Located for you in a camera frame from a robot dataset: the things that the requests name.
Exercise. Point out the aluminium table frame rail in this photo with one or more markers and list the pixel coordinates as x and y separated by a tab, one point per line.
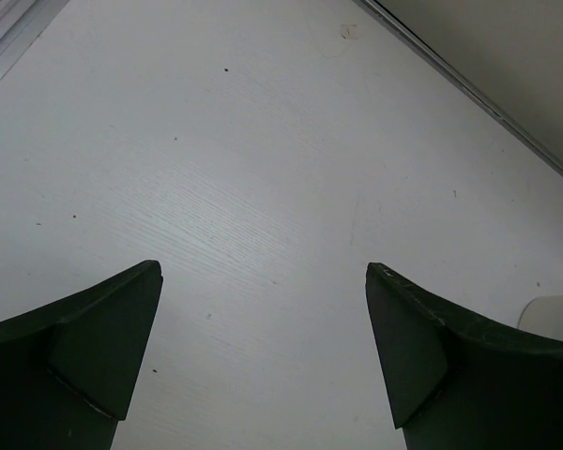
23	22

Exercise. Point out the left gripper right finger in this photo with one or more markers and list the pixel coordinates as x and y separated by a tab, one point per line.
458	380

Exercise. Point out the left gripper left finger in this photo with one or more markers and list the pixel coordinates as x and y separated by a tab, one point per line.
68	369

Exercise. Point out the cream plastic bin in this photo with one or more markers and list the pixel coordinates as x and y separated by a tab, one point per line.
543	317

